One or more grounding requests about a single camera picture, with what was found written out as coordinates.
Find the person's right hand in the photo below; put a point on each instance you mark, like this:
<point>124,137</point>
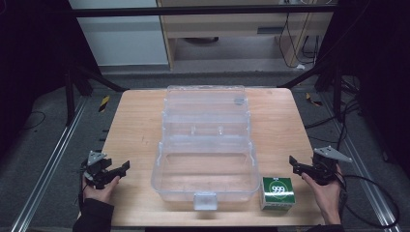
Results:
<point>325,198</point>

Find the person's left hand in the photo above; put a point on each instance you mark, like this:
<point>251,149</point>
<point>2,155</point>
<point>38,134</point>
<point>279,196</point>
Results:
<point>100,192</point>

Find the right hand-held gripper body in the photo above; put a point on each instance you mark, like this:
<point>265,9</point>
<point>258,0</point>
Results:
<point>325,166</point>

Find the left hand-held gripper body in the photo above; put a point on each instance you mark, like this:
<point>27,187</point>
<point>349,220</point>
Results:
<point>96,167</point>

